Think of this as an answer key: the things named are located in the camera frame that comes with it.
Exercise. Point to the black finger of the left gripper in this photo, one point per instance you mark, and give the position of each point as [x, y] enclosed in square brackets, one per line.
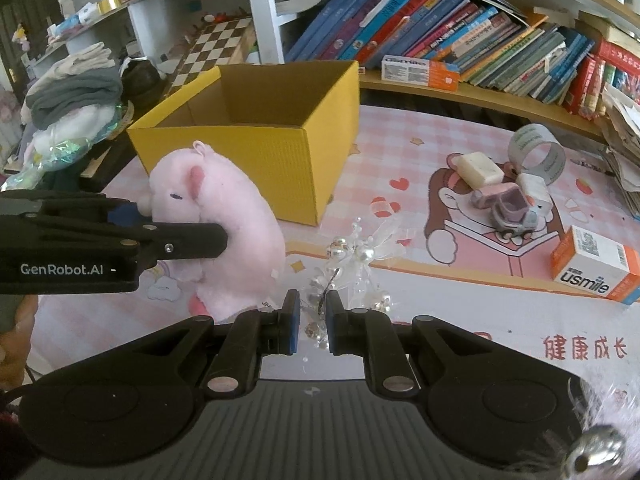
[180, 241]

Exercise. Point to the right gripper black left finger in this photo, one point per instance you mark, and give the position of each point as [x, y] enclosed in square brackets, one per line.
[241, 345]

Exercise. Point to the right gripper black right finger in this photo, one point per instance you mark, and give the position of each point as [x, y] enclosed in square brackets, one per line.
[372, 336]

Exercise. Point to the white pearl ribbon hair accessory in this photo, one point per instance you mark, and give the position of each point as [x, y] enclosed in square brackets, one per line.
[348, 270]

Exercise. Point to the pink plush pig toy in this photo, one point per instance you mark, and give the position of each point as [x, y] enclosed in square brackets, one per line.
[198, 185]

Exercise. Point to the white orange usmile box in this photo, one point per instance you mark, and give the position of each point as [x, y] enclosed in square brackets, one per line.
[597, 265]

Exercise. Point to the person's left hand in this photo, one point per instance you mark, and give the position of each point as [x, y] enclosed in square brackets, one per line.
[16, 344]

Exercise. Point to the pile of folded clothes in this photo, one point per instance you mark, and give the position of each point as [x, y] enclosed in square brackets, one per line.
[75, 105]

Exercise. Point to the yellow cardboard box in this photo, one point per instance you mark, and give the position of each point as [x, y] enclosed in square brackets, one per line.
[289, 127]

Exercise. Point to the pink tube case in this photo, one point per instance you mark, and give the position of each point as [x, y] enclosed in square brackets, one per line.
[488, 195]

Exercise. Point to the white soap bar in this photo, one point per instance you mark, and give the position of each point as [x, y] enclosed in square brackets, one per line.
[478, 170]

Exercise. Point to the brown white chessboard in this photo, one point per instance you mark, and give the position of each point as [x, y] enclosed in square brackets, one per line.
[224, 43]

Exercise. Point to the white power adapter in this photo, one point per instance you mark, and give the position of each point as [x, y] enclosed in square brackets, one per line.
[536, 192]

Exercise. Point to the grey tape roll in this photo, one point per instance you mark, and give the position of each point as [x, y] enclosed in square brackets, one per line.
[534, 150]

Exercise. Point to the silver bell on fur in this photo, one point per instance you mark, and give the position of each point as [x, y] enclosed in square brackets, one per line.
[598, 452]

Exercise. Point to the white orange box on shelf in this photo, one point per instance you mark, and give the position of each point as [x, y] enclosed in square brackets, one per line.
[419, 72]

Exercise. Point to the row of leaning books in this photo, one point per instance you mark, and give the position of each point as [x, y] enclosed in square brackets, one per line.
[540, 55]

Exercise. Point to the stack of papers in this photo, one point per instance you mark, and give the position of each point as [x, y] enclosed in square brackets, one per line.
[620, 128]

